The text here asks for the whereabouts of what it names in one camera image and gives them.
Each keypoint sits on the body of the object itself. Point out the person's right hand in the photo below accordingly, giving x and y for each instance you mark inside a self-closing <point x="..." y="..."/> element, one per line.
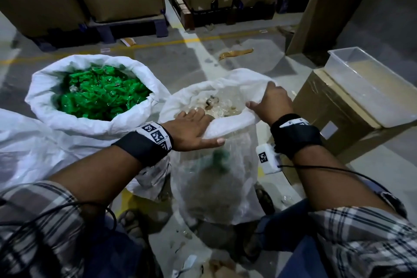
<point x="275" y="105"/>

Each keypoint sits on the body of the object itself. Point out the person's left hand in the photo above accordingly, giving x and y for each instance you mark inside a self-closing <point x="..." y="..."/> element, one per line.
<point x="187" y="131"/>

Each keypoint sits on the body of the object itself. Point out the person's right thumb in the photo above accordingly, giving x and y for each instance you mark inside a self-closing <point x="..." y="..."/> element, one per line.
<point x="254" y="107"/>

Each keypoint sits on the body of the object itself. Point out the person's left thumb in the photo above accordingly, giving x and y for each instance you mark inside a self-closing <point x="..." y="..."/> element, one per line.
<point x="215" y="142"/>

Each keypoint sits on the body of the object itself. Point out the translucent plastic bag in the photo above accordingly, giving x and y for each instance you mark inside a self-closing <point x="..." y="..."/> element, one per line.
<point x="224" y="186"/>

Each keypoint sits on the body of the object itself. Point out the person's left forearm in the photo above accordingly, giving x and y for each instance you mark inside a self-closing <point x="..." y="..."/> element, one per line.
<point x="101" y="176"/>

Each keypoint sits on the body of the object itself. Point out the person's right forearm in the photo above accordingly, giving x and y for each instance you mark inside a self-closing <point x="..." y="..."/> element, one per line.
<point x="329" y="180"/>

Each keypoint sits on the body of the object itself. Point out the green sachet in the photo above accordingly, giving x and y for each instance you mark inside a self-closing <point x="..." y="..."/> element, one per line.
<point x="221" y="160"/>

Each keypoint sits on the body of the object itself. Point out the pile of clear sachets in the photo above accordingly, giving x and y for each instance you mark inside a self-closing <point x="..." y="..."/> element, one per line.
<point x="224" y="106"/>

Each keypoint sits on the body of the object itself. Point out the black wristband with white strip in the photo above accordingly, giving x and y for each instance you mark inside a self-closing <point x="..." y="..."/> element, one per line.
<point x="295" y="136"/>

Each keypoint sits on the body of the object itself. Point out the white marker tracker box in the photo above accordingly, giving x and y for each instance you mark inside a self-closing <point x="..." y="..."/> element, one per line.
<point x="267" y="159"/>

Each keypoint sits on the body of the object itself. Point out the brown tape scrap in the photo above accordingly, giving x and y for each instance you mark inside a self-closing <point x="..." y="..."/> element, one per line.
<point x="235" y="53"/>

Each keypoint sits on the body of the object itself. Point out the black wristband with marker tags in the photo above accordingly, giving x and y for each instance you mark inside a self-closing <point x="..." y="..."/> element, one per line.
<point x="146" y="144"/>

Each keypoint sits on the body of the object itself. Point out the cardboard box with white label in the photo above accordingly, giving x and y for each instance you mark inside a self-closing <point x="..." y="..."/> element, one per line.
<point x="329" y="111"/>

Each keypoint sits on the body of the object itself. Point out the person's right sandal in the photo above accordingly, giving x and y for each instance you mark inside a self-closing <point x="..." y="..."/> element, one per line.
<point x="265" y="201"/>

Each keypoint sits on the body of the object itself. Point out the clear plastic tub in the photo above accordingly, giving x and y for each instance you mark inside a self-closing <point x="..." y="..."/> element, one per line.
<point x="374" y="92"/>

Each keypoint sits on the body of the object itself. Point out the pile of green packets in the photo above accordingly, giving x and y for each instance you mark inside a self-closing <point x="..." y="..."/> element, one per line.
<point x="101" y="92"/>

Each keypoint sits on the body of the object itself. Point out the tall cardboard sheet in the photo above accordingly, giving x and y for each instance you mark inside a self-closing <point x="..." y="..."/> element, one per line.
<point x="332" y="7"/>

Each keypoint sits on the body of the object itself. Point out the white paper scrap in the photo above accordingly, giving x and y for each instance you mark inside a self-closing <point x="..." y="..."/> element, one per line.
<point x="185" y="266"/>

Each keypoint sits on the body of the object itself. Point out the folded paper scrap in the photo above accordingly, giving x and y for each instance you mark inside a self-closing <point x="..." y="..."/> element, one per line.
<point x="128" y="42"/>

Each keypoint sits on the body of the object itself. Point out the blue pallet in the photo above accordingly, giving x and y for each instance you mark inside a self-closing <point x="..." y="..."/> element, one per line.
<point x="130" y="28"/>

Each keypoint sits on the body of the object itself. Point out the blue trousers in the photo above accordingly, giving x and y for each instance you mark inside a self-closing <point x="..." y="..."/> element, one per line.
<point x="114" y="251"/>

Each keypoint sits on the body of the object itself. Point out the plaid shirt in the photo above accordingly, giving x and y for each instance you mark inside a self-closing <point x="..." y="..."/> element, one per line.
<point x="368" y="242"/>

